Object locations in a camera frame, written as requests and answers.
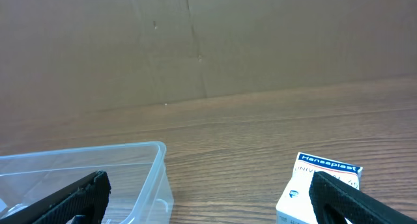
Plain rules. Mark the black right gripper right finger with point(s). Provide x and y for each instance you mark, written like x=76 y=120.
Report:
x=335 y=202

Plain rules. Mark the white Hansaplast plaster box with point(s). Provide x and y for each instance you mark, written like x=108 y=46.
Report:
x=294 y=205

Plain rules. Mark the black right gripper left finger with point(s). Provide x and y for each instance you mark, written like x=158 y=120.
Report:
x=83 y=201

